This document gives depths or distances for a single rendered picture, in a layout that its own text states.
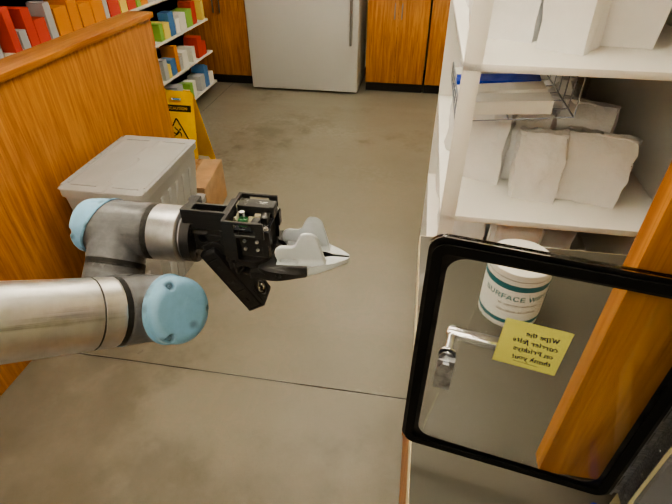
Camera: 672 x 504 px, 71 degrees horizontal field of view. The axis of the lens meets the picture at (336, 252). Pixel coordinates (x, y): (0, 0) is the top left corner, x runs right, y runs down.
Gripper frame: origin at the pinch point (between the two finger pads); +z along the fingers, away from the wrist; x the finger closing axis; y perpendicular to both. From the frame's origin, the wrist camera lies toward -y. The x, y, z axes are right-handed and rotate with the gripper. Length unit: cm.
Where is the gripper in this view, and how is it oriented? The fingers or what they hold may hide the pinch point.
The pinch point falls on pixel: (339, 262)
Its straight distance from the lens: 61.5
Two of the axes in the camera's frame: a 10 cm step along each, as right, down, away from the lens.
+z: 9.9, 1.0, -1.3
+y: 0.0, -8.0, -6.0
